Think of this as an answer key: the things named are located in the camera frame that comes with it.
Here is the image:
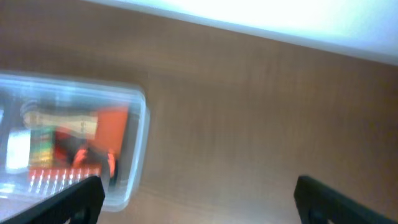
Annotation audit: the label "orange bit holder strip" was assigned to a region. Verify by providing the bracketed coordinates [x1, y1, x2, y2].
[28, 166, 101, 196]

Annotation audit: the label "long nose pliers orange black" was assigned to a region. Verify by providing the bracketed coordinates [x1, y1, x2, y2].
[71, 146, 119, 187]

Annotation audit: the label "orange scraper wooden handle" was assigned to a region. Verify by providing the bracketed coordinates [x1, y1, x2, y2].
[22, 106, 129, 156]

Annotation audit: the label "red diagonal cutters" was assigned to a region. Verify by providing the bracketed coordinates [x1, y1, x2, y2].
[54, 131, 74, 167]

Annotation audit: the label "clear plastic container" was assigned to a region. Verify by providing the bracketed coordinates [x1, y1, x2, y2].
[1, 71, 150, 217]

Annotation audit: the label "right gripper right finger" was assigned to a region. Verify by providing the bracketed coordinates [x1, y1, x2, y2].
[294, 175, 397, 224]

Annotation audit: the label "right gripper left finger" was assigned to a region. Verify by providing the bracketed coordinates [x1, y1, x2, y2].
[3, 176, 105, 224]

